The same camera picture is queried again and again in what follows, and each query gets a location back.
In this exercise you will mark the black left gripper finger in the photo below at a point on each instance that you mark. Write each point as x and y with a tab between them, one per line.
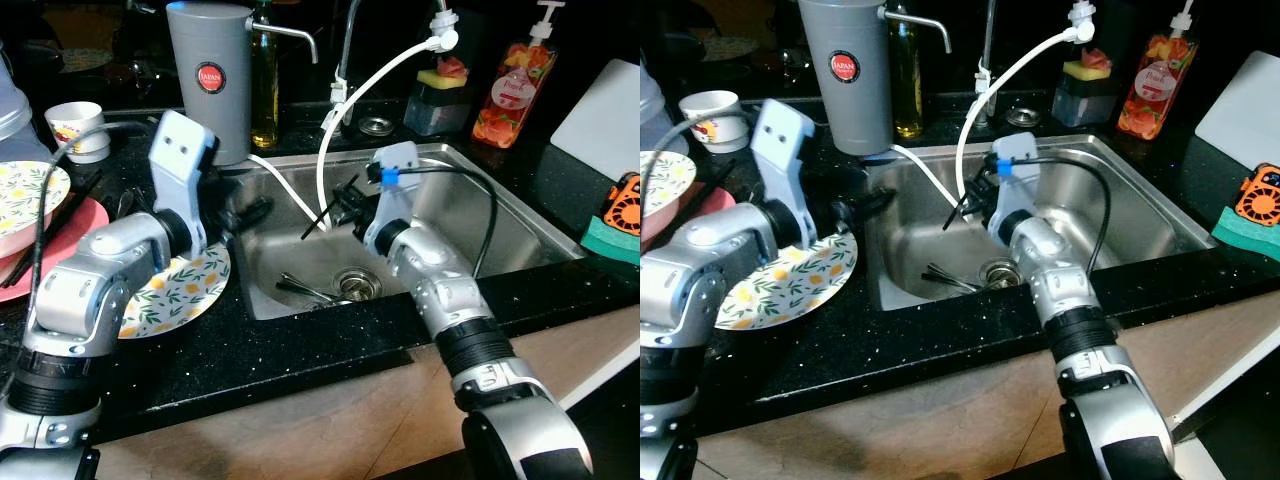
873	201
252	210

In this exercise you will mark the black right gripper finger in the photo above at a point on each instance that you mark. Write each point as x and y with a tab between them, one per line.
340	204
964	205

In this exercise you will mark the steel fork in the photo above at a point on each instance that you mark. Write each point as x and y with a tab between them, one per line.
315	296
300	285
945	273
955	284

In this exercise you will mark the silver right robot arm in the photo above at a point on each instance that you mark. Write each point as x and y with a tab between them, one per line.
450	300
1070	290

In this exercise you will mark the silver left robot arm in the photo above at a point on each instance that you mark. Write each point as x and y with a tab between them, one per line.
690	270
90	290

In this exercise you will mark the steel sink drain strainer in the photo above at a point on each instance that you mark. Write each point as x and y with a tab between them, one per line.
1002	274
357	285

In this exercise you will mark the round chrome sink cap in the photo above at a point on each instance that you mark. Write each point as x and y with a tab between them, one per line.
375	126
1021	117

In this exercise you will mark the grey water filter canister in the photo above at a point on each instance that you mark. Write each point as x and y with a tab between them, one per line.
208	120
840	110

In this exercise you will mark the white lemon print plate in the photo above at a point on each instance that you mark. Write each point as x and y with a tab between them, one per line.
790	285
185	290

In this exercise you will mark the olive oil glass bottle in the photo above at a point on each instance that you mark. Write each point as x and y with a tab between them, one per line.
264	95
906	90

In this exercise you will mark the black sponge holder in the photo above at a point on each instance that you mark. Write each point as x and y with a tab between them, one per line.
437	112
1083	102

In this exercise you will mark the pink plate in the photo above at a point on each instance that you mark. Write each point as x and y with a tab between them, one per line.
715	205
85	235

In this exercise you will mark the yellow sponge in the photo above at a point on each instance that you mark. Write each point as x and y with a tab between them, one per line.
1080	68
435	78

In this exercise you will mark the white printed cup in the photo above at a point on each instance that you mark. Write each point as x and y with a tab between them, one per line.
75	130
712	120

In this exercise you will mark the chrome sink faucet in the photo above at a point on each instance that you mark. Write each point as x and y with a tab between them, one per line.
988	40
347	50

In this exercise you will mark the stainless steel sink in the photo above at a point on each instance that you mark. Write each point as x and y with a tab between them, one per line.
520	220
1150	210

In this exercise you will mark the orange dish soap pump bottle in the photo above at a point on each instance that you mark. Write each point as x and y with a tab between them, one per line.
510	105
1155	100

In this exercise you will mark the floral pink bowl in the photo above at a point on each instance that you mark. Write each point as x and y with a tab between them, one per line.
25	195
665	180

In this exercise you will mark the white tiered food container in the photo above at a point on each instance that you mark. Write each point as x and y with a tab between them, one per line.
650	110
20	110

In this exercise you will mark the beige cabinet door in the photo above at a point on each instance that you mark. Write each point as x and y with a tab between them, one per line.
300	420
900	420
590	340
1220	350

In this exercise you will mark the orange and black gadget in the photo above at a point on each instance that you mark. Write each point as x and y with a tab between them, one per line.
1257	195
625	205

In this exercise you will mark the green sponge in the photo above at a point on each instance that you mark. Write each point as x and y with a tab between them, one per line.
610	242
1245	237

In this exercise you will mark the white cutting board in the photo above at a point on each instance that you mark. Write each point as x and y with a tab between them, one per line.
1245	115
600	125

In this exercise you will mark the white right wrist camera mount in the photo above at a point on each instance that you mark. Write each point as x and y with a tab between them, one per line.
1020	145
400	155

